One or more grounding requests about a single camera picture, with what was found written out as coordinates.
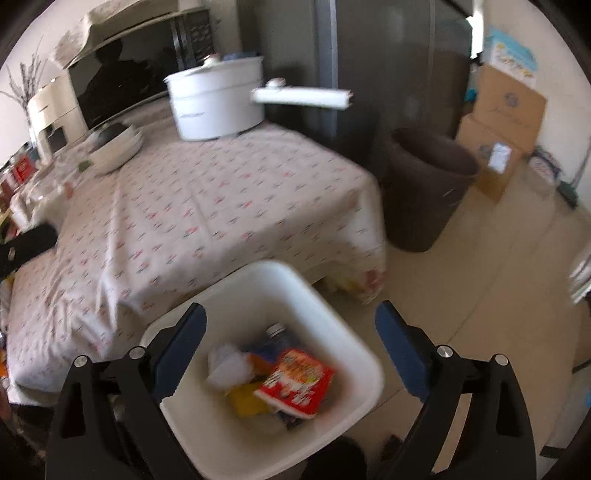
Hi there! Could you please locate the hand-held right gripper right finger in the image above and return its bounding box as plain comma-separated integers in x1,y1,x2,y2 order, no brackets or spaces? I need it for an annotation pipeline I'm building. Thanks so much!
369,300,539,480

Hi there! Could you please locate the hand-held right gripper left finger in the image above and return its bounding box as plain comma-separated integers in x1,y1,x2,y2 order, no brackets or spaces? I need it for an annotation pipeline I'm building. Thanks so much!
45,302,208,480

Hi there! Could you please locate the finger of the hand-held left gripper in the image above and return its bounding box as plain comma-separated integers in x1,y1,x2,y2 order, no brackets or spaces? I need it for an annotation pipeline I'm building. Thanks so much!
0,224,60,280

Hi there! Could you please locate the white tissue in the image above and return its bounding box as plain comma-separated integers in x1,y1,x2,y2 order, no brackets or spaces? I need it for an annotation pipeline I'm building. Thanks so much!
205,344,252,388

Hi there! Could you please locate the red snack packet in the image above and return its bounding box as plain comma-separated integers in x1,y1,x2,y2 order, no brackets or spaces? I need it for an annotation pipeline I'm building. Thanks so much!
256,348,336,420

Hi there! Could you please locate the white plastic bin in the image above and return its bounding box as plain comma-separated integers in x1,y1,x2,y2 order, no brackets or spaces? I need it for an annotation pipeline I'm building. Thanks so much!
139,259,386,480

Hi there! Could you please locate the glass jug with cork lid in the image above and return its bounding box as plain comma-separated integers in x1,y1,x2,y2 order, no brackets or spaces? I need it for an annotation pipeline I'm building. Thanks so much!
28,157,79,204

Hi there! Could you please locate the red food packet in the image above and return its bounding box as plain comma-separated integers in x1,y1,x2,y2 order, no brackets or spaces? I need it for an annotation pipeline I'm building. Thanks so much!
11,157,38,185

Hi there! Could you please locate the yellow packet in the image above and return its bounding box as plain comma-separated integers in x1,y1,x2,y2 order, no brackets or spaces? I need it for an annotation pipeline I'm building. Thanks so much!
228,383,278,418

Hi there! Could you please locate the yellow plastic bag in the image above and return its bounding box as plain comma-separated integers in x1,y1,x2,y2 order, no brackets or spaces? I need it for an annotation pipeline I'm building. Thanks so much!
323,270,389,305

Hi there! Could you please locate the white plate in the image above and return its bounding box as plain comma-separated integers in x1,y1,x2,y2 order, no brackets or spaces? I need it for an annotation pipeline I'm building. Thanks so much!
92,141,144,175
92,131,145,169

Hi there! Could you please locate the person's dark shoe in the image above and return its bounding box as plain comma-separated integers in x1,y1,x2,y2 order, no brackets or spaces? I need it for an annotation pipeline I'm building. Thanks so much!
302,436,368,480

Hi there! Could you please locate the cream air fryer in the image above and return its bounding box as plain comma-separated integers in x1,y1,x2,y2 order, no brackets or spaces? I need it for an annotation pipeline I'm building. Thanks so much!
25,74,88,162

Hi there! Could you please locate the dark green squash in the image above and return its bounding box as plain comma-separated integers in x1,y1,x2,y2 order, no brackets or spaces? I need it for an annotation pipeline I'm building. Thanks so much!
95,124,131,144

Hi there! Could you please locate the cherry print tablecloth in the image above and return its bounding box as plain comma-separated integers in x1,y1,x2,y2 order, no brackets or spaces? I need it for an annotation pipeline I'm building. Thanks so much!
7,122,389,393

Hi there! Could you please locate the brown plastic waste bin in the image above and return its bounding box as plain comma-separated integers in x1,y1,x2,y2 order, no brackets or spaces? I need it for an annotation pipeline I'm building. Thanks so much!
383,127,481,254

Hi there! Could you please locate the dried branch decoration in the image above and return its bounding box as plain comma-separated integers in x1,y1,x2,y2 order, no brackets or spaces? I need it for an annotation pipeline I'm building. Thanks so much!
0,51,47,112

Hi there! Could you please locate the black microwave oven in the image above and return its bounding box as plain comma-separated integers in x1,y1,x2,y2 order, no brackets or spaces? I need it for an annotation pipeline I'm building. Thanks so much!
65,7,218,132

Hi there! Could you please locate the small cardboard box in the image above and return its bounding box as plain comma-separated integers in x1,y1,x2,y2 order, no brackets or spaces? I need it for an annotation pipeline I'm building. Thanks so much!
455,113,525,204

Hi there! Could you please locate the white electric cooking pot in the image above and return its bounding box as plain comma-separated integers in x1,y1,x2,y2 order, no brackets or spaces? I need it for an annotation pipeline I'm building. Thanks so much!
164,54,356,141

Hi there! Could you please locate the floral cloth microwave cover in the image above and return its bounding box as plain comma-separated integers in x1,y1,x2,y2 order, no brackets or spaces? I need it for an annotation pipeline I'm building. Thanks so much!
51,0,208,65

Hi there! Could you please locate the large cardboard box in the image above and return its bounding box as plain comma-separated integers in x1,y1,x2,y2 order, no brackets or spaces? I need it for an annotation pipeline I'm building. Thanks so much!
473,65,548,153

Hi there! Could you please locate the grey refrigerator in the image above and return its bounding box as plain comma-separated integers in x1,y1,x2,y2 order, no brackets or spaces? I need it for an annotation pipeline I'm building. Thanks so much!
238,0,476,185

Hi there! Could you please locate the blue and white box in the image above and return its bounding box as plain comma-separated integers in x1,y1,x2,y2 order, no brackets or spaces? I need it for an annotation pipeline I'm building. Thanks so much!
482,25,539,88

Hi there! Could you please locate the white bowl with green handle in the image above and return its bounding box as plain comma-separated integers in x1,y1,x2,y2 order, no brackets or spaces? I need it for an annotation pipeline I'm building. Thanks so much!
78,124,139,169

